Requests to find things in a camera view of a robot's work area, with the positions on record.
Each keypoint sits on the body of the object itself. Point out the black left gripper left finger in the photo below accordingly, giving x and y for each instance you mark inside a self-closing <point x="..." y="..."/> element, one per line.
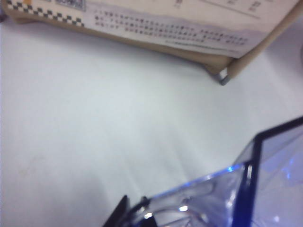
<point x="117" y="217"/>

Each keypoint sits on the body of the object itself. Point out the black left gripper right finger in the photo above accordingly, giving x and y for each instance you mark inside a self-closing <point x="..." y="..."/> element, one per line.
<point x="149" y="222"/>

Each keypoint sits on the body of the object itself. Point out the transparent plastic cup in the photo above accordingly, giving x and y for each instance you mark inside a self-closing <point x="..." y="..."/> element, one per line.
<point x="279" y="165"/>

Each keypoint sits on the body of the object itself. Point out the beige canvas desk calendar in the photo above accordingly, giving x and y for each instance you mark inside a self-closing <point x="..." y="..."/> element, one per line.
<point x="165" y="23"/>

